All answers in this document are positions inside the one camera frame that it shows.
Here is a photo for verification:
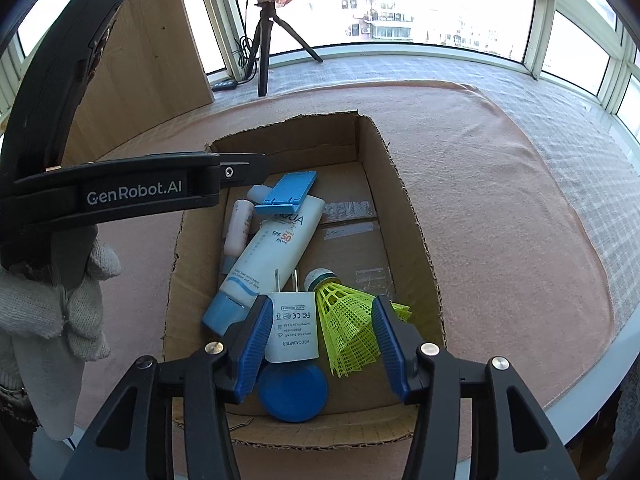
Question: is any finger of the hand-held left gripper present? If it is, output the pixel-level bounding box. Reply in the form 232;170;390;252
205;152;269;193

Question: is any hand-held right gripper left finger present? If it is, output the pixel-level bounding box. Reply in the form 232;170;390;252
60;294;275;480

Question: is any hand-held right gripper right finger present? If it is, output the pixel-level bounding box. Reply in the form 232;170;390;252
371;294;583;480

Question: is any white charger adapter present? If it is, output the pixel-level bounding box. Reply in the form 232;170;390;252
264;269;321;365

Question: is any blue phone stand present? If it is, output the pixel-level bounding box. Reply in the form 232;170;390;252
254;170;319;217

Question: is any yellow shuttlecock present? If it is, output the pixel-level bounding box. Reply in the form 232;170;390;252
304;267;413;378

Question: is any blue round lid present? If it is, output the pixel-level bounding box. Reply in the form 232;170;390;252
257;360;329;422

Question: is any small white lotion tube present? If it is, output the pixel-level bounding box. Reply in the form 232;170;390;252
220;200;256;275

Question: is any white blue sunscreen tube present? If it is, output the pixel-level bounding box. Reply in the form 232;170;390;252
201;195;327;333

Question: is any cardboard box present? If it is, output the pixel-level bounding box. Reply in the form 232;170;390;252
162;110;448;450

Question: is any person's left hand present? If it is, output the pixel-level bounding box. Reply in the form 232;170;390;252
0;237;123;442

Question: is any wooden board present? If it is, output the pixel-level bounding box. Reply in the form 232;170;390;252
62;0;216;166

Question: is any black tripod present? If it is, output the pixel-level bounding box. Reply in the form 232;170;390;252
245;2;324;97

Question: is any white checked cloth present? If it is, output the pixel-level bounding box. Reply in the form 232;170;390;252
215;55;640;341

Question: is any black ring light cable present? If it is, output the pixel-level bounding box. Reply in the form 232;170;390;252
232;0;261;81

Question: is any white window frame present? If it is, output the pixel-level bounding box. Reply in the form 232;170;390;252
0;0;640;141

